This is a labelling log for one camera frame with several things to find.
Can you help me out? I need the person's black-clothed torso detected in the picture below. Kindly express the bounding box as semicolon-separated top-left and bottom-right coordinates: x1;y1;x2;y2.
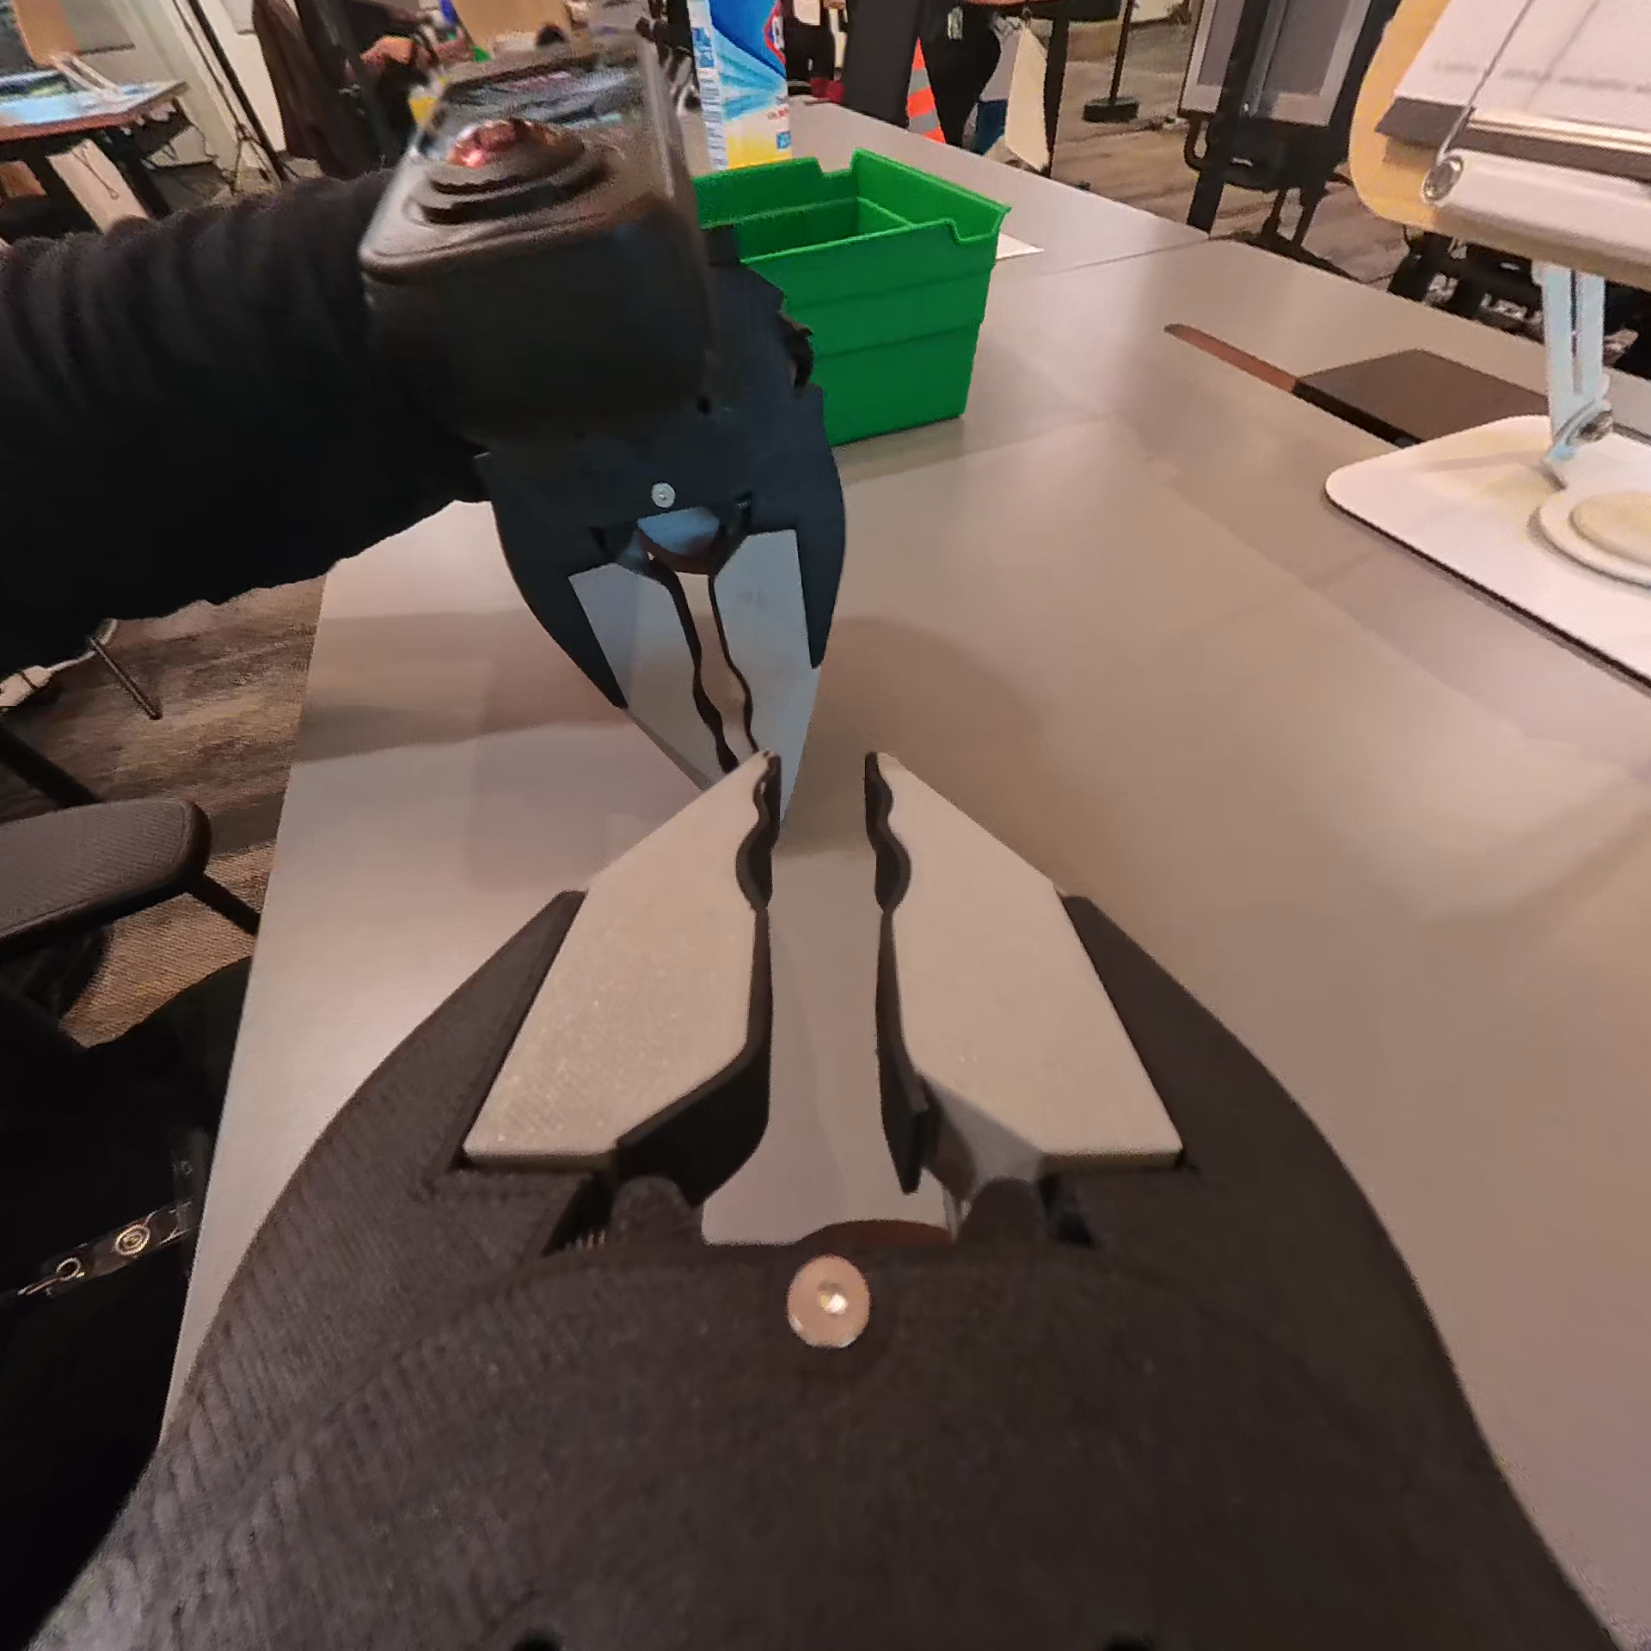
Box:
0;955;253;1651

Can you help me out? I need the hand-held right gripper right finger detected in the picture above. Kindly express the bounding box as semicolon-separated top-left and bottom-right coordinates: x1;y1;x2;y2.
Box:
864;750;1184;1199

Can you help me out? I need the white blue wipes canister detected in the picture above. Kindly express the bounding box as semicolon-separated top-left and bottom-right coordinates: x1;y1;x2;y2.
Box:
687;0;795;177

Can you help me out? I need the grey screen on stand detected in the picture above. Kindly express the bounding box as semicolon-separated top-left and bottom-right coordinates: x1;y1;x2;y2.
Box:
1179;0;1357;235

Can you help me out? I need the black rectangular pad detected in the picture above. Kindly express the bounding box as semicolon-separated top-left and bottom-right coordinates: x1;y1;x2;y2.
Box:
1295;348;1548;448

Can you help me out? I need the black stanchion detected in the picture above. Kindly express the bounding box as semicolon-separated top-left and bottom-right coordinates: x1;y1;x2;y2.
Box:
1082;0;1143;125

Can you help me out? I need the wooden table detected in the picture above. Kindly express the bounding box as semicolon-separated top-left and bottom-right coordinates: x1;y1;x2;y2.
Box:
0;76;190;224

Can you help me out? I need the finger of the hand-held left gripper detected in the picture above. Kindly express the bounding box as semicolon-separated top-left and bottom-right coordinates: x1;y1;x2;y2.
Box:
567;538;742;792
707;522;825;827

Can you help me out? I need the green plastic bin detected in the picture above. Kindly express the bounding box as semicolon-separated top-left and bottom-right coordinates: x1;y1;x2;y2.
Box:
691;147;1013;448

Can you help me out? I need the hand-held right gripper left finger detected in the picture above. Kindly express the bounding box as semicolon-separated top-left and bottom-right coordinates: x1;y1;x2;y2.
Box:
459;750;784;1204

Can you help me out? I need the thin black rod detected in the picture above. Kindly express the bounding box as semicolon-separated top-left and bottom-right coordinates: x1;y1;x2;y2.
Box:
88;619;164;721

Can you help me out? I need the person's left forearm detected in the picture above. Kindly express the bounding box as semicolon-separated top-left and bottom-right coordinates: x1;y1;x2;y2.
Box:
0;167;497;674

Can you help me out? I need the white soled shoe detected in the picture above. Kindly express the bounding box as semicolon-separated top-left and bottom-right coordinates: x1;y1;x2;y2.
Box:
0;617;119;713

